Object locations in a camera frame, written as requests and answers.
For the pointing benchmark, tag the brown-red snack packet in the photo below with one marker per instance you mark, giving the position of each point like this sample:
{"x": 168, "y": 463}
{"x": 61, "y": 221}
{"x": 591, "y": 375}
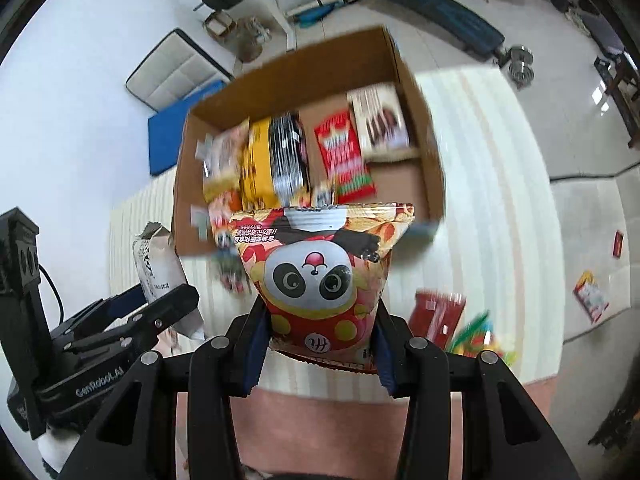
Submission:
{"x": 435, "y": 317}

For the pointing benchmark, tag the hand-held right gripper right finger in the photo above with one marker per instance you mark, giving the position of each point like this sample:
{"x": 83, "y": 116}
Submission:
{"x": 386, "y": 365}

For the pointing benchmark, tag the green candy bag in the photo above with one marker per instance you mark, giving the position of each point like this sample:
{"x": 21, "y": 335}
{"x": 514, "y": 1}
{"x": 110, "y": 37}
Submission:
{"x": 480, "y": 337}

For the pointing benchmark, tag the small red packet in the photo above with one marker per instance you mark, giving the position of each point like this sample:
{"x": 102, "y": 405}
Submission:
{"x": 618, "y": 243}

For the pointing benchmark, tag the white chocolate stick box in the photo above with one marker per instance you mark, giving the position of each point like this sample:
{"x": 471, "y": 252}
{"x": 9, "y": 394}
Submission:
{"x": 382, "y": 120}

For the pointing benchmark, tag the yellow snack packet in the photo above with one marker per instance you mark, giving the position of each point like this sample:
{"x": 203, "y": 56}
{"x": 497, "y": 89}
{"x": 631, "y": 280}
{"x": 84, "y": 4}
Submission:
{"x": 256, "y": 165}

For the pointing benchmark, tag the printed cardboard box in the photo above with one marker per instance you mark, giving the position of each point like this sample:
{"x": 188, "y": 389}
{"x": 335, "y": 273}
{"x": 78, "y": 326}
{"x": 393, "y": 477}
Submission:
{"x": 400, "y": 180}

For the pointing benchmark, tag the teal exercise pad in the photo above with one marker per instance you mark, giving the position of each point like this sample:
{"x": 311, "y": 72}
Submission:
{"x": 317, "y": 12}

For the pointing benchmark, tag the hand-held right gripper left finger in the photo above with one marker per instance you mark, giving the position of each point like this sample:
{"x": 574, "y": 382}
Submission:
{"x": 254, "y": 355}

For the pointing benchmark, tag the red panda snack bag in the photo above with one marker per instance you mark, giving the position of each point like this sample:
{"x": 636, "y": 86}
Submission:
{"x": 315, "y": 280}

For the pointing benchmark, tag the white quilted chair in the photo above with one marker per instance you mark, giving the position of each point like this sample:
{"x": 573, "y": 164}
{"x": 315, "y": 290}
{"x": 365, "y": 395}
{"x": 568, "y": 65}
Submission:
{"x": 170, "y": 70}
{"x": 595, "y": 220}

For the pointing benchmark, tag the red crown snack packet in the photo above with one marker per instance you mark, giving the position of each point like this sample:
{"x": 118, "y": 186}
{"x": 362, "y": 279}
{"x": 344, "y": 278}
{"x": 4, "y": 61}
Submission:
{"x": 345, "y": 157}

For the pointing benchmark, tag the small brown carton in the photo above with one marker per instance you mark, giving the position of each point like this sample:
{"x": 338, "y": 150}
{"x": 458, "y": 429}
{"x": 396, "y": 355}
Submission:
{"x": 218, "y": 23}

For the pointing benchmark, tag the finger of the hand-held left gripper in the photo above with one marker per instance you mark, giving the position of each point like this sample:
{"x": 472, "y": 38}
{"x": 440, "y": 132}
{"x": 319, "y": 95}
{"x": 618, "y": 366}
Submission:
{"x": 122, "y": 302}
{"x": 170, "y": 302}

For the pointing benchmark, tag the black sit-up bench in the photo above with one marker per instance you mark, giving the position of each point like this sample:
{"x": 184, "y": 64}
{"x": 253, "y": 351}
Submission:
{"x": 440, "y": 12}

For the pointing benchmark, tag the clear water jug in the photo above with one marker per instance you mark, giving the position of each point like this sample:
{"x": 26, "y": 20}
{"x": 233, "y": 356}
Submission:
{"x": 248, "y": 36}

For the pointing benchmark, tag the black snack packet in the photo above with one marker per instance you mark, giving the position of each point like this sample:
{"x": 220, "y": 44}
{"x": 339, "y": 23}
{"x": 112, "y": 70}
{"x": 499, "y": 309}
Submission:
{"x": 289, "y": 157}

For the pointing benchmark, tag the dark wooden chair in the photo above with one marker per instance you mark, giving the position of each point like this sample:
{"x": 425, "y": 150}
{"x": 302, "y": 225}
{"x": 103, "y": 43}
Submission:
{"x": 620, "y": 80}

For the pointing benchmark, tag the blue cushion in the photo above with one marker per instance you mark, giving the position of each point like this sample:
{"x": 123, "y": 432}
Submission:
{"x": 167, "y": 135}

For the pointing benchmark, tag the white snack packet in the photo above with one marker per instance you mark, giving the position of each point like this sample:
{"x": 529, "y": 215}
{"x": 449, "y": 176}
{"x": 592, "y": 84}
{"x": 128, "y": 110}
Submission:
{"x": 157, "y": 265}

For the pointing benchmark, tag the metal dumbbell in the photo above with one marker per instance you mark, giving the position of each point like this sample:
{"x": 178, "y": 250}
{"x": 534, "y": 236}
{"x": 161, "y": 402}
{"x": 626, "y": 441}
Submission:
{"x": 520, "y": 65}

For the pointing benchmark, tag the beige nut snack packet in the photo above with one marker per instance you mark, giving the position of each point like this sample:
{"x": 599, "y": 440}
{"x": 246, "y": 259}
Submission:
{"x": 222, "y": 160}

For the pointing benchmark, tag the pink packet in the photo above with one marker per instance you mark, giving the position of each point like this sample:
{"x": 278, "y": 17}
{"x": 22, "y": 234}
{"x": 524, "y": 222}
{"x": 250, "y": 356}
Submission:
{"x": 591, "y": 296}

